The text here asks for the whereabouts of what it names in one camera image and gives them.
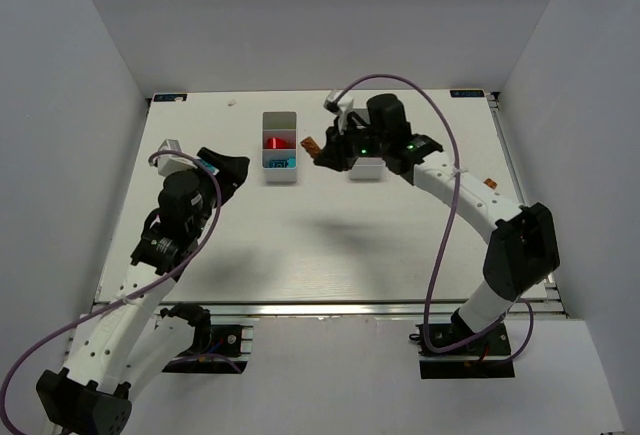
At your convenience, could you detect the brown lego plate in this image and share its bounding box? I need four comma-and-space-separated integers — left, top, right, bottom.
300, 137, 322, 160

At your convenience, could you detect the teal printed lego piece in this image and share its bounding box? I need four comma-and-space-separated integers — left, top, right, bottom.
267, 158, 291, 169

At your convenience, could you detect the red round lego piece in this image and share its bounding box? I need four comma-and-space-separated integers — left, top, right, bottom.
265, 137, 290, 150

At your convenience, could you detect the orange lego plate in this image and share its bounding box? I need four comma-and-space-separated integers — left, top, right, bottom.
484, 178, 498, 190

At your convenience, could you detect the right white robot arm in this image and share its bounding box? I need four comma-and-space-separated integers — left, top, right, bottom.
302, 91, 560, 353

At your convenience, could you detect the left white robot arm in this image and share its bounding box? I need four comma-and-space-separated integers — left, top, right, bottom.
36, 141, 250, 434

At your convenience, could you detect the right white divided container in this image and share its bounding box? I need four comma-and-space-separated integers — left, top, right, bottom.
348, 157, 385, 181

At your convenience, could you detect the white divided container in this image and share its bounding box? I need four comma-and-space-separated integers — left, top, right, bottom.
348, 157, 385, 181
261, 111, 298, 184

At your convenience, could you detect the left white divided container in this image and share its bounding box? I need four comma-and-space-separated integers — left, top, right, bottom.
261, 111, 298, 184

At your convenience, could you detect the right blue table label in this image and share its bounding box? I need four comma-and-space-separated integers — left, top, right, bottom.
449, 89, 485, 98

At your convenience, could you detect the blue table label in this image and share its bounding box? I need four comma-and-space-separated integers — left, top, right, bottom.
449, 89, 485, 98
152, 93, 187, 103

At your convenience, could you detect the left blue table label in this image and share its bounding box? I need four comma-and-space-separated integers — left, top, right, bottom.
152, 93, 187, 103

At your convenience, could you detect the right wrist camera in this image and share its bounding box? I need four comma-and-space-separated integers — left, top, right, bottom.
323, 89, 354, 134

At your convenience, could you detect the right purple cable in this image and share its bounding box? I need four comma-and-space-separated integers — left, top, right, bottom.
332, 74, 535, 364

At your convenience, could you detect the aluminium rail frame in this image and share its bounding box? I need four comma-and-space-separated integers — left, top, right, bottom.
92, 299, 566, 321

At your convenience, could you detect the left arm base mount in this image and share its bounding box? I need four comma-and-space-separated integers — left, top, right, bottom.
156, 303, 254, 375

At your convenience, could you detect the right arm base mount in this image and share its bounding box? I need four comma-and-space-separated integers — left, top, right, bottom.
408, 322, 515, 380

